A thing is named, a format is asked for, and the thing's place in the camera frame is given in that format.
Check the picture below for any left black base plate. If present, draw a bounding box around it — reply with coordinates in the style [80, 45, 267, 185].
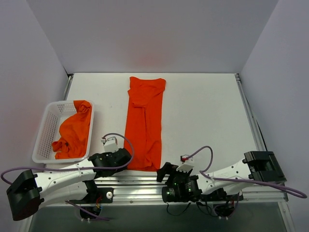
[71, 188, 114, 204]

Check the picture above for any right aluminium side rail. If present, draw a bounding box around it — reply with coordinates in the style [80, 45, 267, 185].
[235, 73, 268, 151]

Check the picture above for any orange t-shirt in basket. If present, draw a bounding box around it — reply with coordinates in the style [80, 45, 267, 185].
[52, 100, 92, 160]

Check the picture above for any orange t-shirt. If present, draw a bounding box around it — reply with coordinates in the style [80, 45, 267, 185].
[52, 100, 92, 160]
[124, 76, 166, 172]

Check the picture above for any purple cable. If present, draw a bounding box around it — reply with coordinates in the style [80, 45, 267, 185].
[0, 133, 135, 221]
[185, 145, 308, 199]

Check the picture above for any left aluminium side rail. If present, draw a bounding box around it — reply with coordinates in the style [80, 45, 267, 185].
[63, 74, 74, 101]

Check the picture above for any right black thin cable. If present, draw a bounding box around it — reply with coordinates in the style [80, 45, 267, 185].
[166, 200, 213, 217]

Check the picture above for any white plastic basket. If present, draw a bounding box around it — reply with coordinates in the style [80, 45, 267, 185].
[32, 100, 95, 164]

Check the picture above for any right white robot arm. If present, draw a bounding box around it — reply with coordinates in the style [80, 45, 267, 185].
[156, 151, 286, 203]

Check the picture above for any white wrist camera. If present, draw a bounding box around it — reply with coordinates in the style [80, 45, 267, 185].
[176, 155, 194, 173]
[101, 136, 119, 153]

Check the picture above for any aluminium front rail frame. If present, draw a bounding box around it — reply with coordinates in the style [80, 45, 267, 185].
[26, 175, 289, 207]

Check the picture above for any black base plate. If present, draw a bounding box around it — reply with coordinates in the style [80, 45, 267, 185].
[200, 188, 244, 202]
[71, 188, 114, 204]

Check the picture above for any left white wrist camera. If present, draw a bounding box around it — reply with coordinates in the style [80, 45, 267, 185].
[101, 136, 119, 153]

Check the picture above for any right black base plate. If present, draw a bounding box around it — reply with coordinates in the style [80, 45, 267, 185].
[200, 188, 244, 202]

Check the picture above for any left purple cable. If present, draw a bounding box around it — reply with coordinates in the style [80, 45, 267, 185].
[0, 133, 135, 221]

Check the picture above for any aluminium side rail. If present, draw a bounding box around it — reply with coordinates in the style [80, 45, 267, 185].
[63, 74, 74, 101]
[235, 73, 268, 151]

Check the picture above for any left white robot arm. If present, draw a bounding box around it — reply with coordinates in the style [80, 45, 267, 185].
[6, 148, 132, 221]

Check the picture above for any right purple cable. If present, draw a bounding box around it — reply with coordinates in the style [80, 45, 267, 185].
[185, 145, 308, 199]

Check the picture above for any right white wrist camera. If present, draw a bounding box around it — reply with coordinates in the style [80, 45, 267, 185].
[176, 155, 194, 173]

